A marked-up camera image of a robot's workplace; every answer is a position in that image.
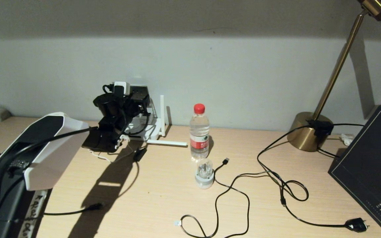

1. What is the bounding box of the white adapter cable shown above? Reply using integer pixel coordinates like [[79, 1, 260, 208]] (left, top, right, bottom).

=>
[[89, 149, 112, 163]]

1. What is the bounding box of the white wifi router with antennas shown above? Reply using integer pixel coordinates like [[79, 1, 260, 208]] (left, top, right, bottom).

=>
[[124, 95, 188, 147]]

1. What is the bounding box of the small black plastic clip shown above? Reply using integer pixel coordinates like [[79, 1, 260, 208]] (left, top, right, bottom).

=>
[[134, 147, 147, 163]]

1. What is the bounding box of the clear water bottle red cap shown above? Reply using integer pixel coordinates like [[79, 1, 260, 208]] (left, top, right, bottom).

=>
[[190, 103, 210, 161]]

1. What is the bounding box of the brass desk lamp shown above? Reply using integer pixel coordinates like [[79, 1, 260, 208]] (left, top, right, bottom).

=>
[[287, 0, 381, 152]]

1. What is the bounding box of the white crumpled wrapper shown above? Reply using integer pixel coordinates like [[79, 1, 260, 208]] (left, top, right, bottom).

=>
[[340, 133, 355, 146]]

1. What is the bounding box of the black box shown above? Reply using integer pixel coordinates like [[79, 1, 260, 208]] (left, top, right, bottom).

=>
[[328, 104, 381, 238]]

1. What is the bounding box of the grey wall power socket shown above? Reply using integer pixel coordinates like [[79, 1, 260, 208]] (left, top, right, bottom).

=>
[[130, 85, 149, 96]]

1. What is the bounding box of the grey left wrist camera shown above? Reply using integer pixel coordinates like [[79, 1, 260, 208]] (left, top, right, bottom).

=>
[[113, 81, 131, 97]]

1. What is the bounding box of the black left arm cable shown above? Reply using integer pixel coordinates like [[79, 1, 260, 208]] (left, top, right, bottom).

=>
[[7, 84, 115, 176]]

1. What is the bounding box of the black USB cable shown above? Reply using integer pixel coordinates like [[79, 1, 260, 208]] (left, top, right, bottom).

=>
[[212, 158, 251, 238]]

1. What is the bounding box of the black ethernet cable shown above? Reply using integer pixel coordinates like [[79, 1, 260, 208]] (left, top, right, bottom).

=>
[[43, 203, 104, 216]]

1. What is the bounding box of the black cable with white tip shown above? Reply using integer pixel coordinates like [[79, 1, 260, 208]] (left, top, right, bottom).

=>
[[173, 172, 287, 238]]

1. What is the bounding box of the black inline lamp switch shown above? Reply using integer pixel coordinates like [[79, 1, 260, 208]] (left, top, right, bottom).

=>
[[307, 120, 334, 137]]

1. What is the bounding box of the thin black lamp cord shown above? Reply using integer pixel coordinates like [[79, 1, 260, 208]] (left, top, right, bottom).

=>
[[317, 123, 365, 158]]

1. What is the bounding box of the black lamp power cord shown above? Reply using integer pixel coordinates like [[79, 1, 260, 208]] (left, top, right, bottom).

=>
[[257, 124, 370, 233]]

